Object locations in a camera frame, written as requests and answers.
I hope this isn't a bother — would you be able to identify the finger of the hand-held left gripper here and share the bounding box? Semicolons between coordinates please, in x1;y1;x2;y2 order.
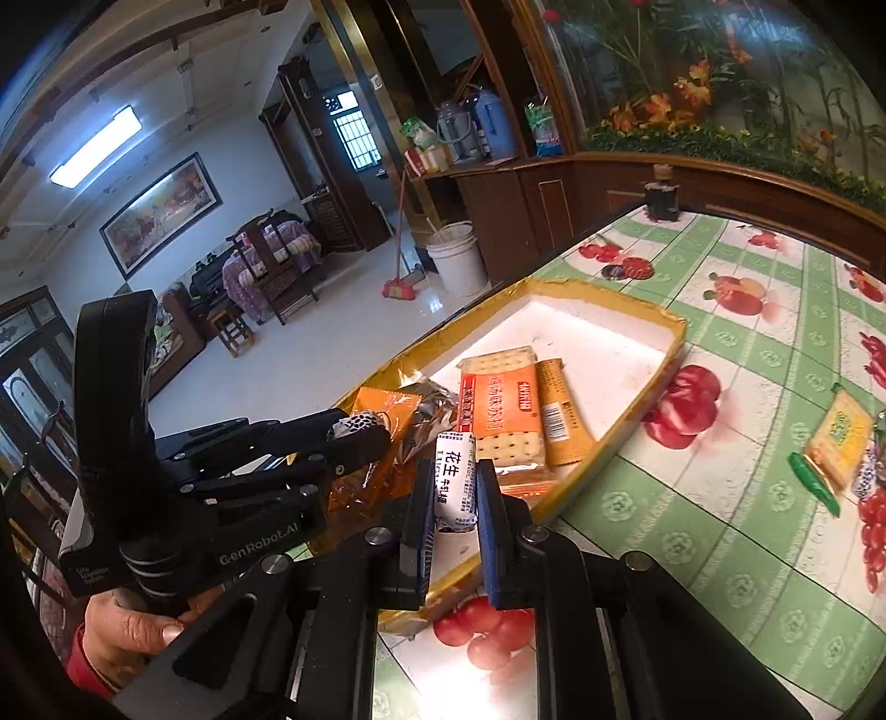
156;410;351;461
183;429;392;506

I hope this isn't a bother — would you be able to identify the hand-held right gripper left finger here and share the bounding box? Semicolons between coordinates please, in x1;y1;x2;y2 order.
114;460;437;720

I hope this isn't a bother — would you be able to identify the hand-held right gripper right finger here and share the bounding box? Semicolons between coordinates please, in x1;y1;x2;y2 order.
476;460;811;720

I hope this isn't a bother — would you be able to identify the white candy roll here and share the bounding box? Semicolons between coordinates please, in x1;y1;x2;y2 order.
432;430;480;536

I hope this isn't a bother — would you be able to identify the orange snack packet brown logo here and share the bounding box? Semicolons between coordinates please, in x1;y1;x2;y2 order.
349;386;425;451

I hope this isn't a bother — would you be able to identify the orange cracker packet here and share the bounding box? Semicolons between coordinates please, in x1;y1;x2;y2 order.
457;344;560;500

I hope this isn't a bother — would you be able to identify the silver foil packet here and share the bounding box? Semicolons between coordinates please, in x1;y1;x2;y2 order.
411;377;461;444

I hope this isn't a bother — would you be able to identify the large orange packet barcode label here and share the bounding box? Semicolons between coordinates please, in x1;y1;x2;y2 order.
536;358;597;466

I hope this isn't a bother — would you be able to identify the yellow cardboard box white inside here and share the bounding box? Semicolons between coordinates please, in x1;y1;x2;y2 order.
332;277;689;634

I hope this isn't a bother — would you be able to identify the cracker packet yellow green label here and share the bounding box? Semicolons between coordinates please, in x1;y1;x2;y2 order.
789;388;877;519

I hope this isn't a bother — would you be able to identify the person's left forearm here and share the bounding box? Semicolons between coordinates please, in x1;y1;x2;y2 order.
65;623;115;699

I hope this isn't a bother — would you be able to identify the person's left hand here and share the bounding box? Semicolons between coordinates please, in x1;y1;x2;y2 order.
81;592;187;692

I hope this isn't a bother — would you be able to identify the wooden glass door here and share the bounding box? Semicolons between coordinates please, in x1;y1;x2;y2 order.
0;287;84;541

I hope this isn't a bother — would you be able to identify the wooden stool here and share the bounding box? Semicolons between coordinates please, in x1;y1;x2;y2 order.
208;305;256;359

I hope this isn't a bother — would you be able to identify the brown sofa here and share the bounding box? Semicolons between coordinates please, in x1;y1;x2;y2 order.
148;280;209;403

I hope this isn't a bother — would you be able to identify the wooden armchair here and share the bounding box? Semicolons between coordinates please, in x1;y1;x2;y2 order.
225;211;326;326

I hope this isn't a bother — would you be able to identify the purple floral blanket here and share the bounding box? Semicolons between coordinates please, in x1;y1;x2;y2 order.
221;228;323;323

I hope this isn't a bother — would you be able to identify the red broom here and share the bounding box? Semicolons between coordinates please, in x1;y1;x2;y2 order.
382;166;420;302

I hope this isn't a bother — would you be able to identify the white plastic bucket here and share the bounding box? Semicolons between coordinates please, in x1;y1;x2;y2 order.
425;222;490;299

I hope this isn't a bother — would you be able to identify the ceiling light panel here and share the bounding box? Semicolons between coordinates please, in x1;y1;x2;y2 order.
48;104;143;188

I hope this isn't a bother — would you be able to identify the barred window door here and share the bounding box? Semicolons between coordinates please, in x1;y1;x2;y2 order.
325;86;382;174

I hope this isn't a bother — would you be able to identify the orange white carton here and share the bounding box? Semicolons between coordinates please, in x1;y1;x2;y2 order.
405;147;454;176

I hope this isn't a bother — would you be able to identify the green white bag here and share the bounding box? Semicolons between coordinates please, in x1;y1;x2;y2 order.
400;116;440;152

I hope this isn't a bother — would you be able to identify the grey thermos flask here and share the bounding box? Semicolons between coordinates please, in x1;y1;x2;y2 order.
436;100;484;163

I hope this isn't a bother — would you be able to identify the dark ink bottle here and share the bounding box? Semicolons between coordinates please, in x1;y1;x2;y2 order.
642;164;683;223

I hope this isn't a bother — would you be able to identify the blue thermos flask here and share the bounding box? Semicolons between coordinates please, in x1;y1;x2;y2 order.
471;86;520;162

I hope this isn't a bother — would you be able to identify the green blue plastic bag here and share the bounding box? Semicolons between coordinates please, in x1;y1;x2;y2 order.
522;100;563;159

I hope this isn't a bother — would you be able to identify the artificial flower glass display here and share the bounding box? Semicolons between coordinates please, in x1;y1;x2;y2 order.
526;0;886;209

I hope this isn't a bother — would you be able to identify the framed wall painting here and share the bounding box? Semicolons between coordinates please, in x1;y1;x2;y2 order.
99;152;224;279

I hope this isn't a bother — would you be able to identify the wooden wall cabinet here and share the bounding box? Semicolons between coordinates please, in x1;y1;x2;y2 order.
259;0;886;285

